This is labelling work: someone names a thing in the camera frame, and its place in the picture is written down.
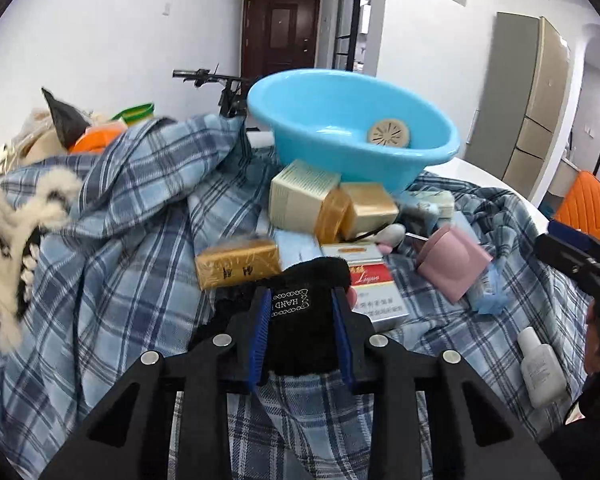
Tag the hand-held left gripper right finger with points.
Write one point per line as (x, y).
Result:
(342, 340)

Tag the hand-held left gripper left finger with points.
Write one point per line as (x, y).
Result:
(260, 340)

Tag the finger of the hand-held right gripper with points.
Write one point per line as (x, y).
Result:
(572, 234)
(570, 262)

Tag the black knit glove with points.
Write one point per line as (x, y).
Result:
(305, 325)

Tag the tan round vented disc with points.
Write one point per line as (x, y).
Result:
(387, 134)

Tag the blue plastic basin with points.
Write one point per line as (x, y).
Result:
(330, 110)

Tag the person's right forearm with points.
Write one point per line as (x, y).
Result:
(595, 425)

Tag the orange quilted chair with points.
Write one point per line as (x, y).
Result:
(590, 205)

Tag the red and white cigarette box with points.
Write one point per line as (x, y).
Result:
(380, 290)

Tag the gold cigarette box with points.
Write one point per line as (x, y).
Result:
(237, 262)

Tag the light blue tube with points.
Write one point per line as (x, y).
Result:
(490, 292)

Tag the white small bottle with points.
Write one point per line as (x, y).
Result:
(542, 367)

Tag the pale blue small box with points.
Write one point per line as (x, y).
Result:
(297, 250)

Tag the grey white pebble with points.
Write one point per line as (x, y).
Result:
(392, 235)

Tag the pink case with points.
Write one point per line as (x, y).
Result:
(452, 260)

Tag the gold square box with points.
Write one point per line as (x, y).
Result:
(372, 207)

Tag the gold grey refrigerator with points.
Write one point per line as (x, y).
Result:
(525, 105)

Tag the pale cosmetic tube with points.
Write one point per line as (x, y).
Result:
(432, 204)

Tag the cream ribbed box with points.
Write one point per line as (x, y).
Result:
(300, 195)

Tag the blue plaid shirt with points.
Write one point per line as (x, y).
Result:
(140, 220)

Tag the orange packet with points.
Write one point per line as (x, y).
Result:
(97, 141)

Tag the cream fringed knit scarf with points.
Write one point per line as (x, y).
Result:
(10, 240)

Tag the black snack bag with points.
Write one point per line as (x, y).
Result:
(65, 120)

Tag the black framed sliding door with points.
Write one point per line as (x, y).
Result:
(352, 15)

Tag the dark brown door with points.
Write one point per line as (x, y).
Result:
(280, 30)

